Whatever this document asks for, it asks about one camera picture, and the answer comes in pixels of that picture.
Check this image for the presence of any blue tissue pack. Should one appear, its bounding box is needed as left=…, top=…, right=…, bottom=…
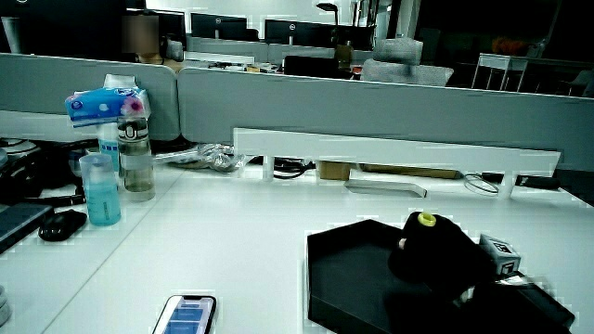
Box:
left=64, top=86, right=152, bottom=129

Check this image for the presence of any black desk lamp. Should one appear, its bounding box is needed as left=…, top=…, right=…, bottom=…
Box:
left=316, top=2, right=341, bottom=30

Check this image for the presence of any person's right hand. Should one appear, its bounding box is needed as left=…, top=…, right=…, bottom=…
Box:
left=397, top=233, right=523, bottom=308

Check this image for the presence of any small brown cardboard box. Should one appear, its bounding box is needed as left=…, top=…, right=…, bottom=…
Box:
left=317, top=160, right=353, bottom=182

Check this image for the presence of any black computer monitor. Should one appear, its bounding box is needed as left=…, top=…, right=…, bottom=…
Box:
left=189, top=12, right=250, bottom=41
left=264, top=18, right=322, bottom=46

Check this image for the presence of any black sewing thread spool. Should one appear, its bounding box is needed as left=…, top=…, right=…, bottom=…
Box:
left=387, top=211, right=489, bottom=298

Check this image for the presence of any person's right forearm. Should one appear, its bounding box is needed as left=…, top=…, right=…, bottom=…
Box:
left=457, top=277, right=575, bottom=334

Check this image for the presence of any crumpled clear plastic bag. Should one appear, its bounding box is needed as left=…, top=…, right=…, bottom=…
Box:
left=155, top=142, right=248, bottom=174

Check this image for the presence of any white monitor riser shelf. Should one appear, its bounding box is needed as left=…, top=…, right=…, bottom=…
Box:
left=232, top=127, right=562, bottom=199

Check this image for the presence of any dark laptop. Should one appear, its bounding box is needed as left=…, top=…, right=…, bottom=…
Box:
left=0, top=202, right=55, bottom=254

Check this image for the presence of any black hexagonal plate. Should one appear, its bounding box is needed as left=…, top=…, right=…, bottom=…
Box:
left=305, top=218, right=576, bottom=334

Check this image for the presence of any coiled thin cable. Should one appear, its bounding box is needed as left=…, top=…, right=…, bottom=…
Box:
left=463, top=172, right=500, bottom=196

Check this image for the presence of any black pen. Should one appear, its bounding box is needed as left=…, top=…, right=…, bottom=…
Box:
left=25, top=194, right=87, bottom=208

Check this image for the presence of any black power adapter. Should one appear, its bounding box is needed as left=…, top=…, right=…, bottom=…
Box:
left=514, top=174, right=562, bottom=191

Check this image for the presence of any blue translucent bottle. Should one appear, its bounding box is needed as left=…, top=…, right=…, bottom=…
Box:
left=78, top=152, right=123, bottom=227

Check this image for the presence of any black smartphone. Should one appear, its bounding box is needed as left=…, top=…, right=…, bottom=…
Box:
left=151, top=294, right=218, bottom=334

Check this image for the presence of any grey desk divider panel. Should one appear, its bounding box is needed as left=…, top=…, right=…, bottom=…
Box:
left=0, top=52, right=182, bottom=142
left=176, top=67, right=594, bottom=173

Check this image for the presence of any white bottle with blue label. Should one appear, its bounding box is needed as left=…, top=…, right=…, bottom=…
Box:
left=96, top=73, right=140, bottom=173

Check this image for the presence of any flat grey tray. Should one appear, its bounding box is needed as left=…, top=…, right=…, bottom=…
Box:
left=343, top=178, right=429, bottom=199

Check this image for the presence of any clear water bottle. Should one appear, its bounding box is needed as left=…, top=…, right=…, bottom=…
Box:
left=116, top=115, right=157, bottom=202

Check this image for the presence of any black cable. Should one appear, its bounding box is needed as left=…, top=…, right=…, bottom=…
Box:
left=272, top=157, right=311, bottom=180

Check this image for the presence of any black computer mouse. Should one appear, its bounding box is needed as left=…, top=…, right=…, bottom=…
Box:
left=37, top=208, right=88, bottom=243

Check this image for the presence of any grey office chair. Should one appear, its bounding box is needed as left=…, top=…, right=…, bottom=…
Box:
left=360, top=37, right=456, bottom=88

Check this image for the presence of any flat wooden board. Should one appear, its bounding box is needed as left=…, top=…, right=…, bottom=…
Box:
left=361, top=162, right=463, bottom=181

